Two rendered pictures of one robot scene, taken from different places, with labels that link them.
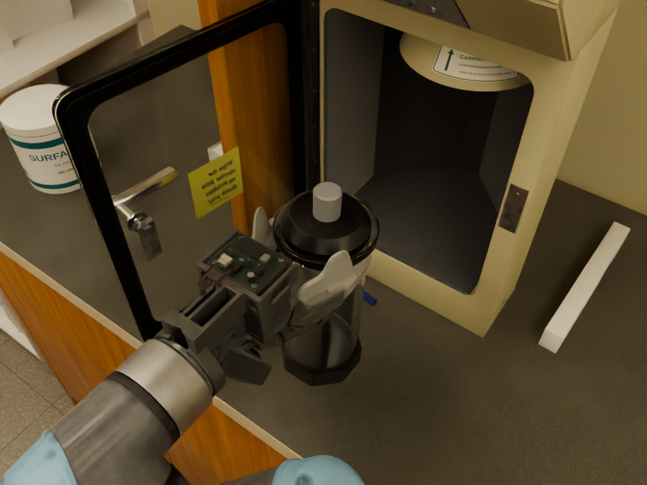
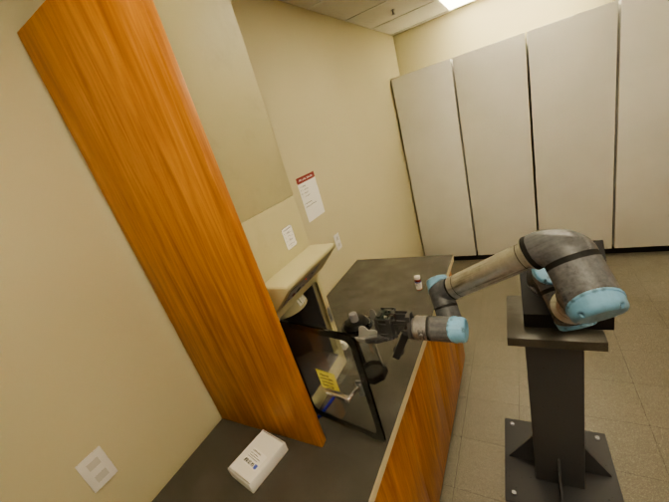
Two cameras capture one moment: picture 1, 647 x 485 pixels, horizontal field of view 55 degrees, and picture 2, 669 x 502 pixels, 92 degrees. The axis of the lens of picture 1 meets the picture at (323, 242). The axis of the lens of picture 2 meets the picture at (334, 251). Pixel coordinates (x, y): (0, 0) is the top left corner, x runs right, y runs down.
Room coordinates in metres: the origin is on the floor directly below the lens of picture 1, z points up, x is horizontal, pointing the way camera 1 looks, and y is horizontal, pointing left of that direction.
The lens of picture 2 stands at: (0.49, 0.96, 1.89)
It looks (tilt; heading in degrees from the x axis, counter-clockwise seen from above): 20 degrees down; 267
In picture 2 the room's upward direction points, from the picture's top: 17 degrees counter-clockwise
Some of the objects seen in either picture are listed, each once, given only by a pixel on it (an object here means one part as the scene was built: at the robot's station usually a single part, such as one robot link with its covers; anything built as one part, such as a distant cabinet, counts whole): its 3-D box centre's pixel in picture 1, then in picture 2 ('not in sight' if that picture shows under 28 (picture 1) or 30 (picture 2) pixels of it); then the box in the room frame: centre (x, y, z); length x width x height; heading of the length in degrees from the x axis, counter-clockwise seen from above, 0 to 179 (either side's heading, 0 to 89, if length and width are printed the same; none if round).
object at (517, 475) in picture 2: not in sight; (554, 402); (-0.35, -0.10, 0.45); 0.48 x 0.48 x 0.90; 56
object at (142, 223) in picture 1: (147, 239); not in sight; (0.49, 0.20, 1.18); 0.02 x 0.02 x 0.06; 45
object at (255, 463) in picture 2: not in sight; (258, 458); (0.89, 0.12, 0.96); 0.16 x 0.12 x 0.04; 44
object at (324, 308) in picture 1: (298, 309); not in sight; (0.35, 0.02, 1.24); 0.09 x 0.05 x 0.02; 120
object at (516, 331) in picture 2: not in sight; (550, 319); (-0.35, -0.10, 0.92); 0.32 x 0.32 x 0.04; 56
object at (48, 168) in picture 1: (52, 140); not in sight; (0.88, 0.48, 1.02); 0.13 x 0.13 x 0.15
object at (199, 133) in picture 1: (213, 184); (330, 379); (0.57, 0.14, 1.19); 0.30 x 0.01 x 0.40; 135
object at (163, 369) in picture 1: (164, 382); (420, 328); (0.26, 0.13, 1.26); 0.08 x 0.05 x 0.08; 54
